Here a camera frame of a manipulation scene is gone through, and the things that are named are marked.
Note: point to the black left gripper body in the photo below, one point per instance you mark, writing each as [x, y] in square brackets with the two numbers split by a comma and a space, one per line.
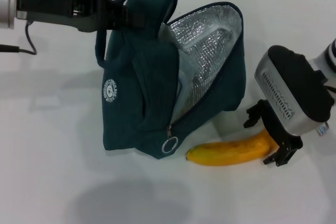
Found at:
[52, 9]

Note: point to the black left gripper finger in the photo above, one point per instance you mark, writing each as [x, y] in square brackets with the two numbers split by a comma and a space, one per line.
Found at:
[134, 18]

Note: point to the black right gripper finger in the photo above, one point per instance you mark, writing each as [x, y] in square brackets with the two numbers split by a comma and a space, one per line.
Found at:
[278, 158]
[253, 116]

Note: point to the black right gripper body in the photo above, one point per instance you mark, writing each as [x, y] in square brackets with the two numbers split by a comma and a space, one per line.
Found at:
[281, 134]

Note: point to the yellow banana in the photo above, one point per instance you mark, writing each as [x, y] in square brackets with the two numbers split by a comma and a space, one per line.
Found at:
[231, 151]

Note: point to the dark teal insulated lunch bag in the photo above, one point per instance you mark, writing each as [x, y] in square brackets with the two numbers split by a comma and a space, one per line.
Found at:
[147, 82]

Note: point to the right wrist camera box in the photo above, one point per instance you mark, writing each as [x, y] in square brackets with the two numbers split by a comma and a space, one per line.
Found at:
[296, 87]

